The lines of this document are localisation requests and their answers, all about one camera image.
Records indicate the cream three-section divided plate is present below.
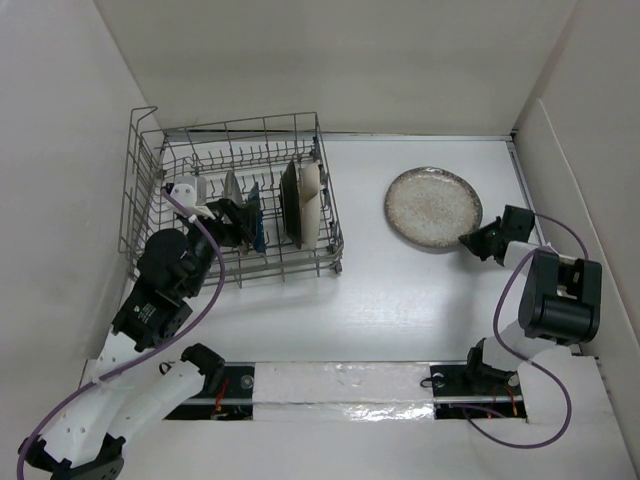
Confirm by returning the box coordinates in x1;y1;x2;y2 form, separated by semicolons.
299;163;322;250

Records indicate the metal rail bar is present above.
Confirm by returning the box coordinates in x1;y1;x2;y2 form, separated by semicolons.
184;387;522;408

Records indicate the grey plate with deer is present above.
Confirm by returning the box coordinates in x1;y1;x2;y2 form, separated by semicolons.
223;171;249;254

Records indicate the dark blue plate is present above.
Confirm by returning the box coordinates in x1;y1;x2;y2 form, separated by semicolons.
247;183;266;254

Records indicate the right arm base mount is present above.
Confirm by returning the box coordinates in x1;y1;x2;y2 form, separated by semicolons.
420;363;527;420

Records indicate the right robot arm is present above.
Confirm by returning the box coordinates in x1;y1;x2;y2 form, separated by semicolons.
460;205;602;393

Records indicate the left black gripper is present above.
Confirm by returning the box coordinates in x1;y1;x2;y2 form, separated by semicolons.
181;198;257;297

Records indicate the grey wire dish rack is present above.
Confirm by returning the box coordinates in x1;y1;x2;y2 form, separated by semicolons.
118;107;344;286

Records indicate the speckled beige round plate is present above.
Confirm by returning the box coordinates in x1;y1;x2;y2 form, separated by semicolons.
383;167;483;249

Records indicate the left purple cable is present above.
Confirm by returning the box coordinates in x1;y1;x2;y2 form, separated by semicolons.
16;187;226;480

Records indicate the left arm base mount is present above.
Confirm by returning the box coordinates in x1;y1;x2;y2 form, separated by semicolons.
165;343;256;421

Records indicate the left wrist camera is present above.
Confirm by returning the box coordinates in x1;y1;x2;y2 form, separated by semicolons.
161;175;215;223

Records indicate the cream plate with metallic rim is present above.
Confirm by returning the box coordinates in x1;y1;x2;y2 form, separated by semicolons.
280;160;302;250

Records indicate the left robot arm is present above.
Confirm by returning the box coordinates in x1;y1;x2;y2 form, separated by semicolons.
16;196;229;479

